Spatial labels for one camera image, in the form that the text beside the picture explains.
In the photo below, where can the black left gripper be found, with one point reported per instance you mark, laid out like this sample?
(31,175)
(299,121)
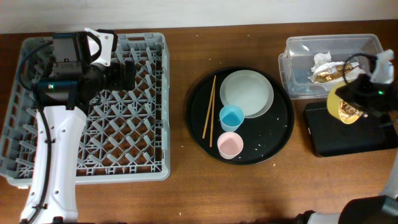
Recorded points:
(120,83)

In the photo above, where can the grey dishwasher rack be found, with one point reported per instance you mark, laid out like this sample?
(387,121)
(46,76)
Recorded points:
(127,133)

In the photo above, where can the round black tray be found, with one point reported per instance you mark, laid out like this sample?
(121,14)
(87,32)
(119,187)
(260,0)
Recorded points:
(263,137)

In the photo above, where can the yellow bowl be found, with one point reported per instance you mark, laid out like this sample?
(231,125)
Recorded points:
(333,104)

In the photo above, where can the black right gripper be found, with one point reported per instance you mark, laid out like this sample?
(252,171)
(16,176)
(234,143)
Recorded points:
(344,93)

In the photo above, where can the pink cup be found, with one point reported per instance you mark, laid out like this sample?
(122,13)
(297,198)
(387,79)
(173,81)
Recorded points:
(230,144)

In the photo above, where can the light blue cup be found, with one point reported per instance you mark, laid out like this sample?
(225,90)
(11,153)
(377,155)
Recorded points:
(231,117)

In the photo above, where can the clear plastic bin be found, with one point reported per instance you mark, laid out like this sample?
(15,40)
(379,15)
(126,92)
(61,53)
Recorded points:
(298,58)

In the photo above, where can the food scraps and peanut shells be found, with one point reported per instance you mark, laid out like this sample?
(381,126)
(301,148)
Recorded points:
(347,111)

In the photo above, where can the left wooden chopstick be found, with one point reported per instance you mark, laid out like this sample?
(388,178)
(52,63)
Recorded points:
(209,107)

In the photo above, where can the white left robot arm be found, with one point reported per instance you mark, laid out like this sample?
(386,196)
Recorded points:
(80,69)

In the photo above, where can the black rectangular tray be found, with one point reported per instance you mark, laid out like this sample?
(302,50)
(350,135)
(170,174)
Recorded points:
(330,137)

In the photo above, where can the grey plate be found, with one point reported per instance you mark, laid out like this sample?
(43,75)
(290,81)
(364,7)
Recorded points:
(249,90)

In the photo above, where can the tissue with gold wrapper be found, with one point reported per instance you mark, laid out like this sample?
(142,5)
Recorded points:
(326,71)

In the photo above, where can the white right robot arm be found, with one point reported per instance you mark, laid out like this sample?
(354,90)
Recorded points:
(337,189)

